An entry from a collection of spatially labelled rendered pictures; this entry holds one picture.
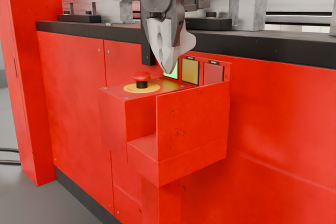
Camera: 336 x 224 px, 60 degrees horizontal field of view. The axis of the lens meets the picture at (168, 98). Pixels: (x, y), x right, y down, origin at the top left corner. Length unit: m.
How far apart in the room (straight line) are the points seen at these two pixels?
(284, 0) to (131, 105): 0.67
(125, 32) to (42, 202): 1.04
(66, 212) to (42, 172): 0.32
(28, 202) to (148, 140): 1.24
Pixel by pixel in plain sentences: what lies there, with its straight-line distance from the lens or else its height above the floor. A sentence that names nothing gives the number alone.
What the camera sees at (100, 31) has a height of 0.85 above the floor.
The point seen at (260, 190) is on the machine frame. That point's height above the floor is 0.53.
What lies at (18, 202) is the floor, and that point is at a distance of 1.72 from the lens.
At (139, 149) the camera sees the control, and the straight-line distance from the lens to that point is 0.49.
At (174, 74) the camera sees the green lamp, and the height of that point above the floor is 0.80.
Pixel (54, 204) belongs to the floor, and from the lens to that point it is 1.64.
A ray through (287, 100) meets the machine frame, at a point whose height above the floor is 0.76.
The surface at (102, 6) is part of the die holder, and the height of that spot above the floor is 0.94.
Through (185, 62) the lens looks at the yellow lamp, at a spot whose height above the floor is 0.83.
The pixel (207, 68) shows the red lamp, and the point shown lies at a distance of 0.54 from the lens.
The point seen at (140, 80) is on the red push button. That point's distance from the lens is 0.55.
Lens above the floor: 0.93
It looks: 17 degrees down
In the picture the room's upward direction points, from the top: straight up
